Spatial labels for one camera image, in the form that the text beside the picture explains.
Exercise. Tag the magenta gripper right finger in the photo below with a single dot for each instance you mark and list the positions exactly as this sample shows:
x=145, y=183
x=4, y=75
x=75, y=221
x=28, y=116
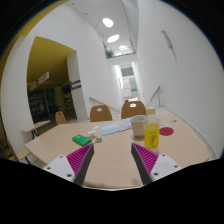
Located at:
x=152, y=166

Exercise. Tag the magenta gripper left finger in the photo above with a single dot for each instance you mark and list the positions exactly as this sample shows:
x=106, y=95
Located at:
x=74, y=166

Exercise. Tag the green card box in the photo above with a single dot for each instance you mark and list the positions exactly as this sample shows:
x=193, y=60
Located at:
x=81, y=140

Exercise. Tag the small colourful card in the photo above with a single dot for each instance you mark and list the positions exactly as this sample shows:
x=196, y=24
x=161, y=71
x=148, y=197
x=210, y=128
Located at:
x=99, y=140

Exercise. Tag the red round coaster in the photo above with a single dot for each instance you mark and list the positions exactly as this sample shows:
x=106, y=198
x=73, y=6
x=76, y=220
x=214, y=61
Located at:
x=166, y=131

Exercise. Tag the white paper scrap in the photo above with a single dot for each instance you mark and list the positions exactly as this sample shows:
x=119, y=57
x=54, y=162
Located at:
x=91, y=132

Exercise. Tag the yellow drink bottle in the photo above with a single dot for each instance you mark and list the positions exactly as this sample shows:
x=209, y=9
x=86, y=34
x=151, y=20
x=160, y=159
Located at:
x=151, y=130

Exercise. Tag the white paper cup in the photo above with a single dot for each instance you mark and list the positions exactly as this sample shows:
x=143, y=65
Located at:
x=137, y=124

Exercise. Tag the small distant wooden chair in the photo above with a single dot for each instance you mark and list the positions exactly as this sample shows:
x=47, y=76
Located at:
x=59, y=117

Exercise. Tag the light blue placemat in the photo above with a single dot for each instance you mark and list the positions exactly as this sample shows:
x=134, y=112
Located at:
x=115, y=126

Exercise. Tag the small side table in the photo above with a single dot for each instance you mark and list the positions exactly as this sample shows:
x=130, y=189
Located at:
x=33, y=128

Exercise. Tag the left wooden chair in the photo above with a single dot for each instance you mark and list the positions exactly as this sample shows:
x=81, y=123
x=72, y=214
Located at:
x=100, y=113

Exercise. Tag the right wooden chair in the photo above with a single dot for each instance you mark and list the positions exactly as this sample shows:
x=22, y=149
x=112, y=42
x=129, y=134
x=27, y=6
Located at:
x=132, y=108

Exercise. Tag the hanging white sign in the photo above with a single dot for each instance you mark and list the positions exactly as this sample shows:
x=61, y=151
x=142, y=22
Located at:
x=40, y=80

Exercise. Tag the balcony potted plant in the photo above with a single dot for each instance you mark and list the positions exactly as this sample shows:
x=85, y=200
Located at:
x=109, y=53

